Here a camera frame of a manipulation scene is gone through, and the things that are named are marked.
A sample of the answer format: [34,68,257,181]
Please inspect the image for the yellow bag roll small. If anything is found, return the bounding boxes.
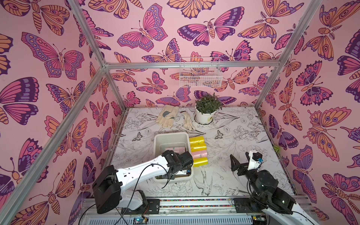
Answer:
[193,157,208,167]

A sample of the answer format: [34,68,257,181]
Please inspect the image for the pink bag roll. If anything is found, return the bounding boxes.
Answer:
[191,150,208,159]
[165,147,186,154]

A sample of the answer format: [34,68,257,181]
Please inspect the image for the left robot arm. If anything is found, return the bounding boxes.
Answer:
[92,151,194,214]

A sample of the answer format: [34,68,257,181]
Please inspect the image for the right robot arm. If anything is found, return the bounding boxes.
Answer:
[230,151,319,225]

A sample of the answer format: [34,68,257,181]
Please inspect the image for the white plastic storage box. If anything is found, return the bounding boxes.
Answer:
[153,132,193,183]

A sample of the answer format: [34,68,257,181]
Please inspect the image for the yellow bag roll top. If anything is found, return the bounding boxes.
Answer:
[189,136,205,145]

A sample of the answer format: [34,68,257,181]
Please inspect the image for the right beige work glove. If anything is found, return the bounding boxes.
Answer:
[181,111,196,131]

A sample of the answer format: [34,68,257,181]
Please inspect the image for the beige work glove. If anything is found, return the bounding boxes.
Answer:
[181,111,196,131]
[156,105,179,128]

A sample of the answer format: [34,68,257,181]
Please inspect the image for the left beige work glove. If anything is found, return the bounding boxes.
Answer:
[156,105,179,128]

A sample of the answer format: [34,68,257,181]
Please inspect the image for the potted green plant white pot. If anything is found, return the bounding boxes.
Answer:
[195,94,223,125]

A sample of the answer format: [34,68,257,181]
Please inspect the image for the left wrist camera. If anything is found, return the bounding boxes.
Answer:
[180,169,192,176]

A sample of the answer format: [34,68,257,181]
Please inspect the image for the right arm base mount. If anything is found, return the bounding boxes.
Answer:
[232,197,265,213]

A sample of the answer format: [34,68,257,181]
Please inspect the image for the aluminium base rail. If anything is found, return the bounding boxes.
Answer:
[81,196,313,217]

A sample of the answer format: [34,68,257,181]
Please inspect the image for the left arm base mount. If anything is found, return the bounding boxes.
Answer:
[121,199,160,215]

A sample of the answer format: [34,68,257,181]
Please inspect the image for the white slotted cable duct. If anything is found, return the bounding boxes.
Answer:
[82,215,253,225]

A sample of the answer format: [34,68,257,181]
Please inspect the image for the white wire basket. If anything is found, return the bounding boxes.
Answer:
[178,57,223,88]

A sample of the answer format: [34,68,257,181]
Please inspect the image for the aluminium frame bars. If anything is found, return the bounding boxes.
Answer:
[0,0,324,225]

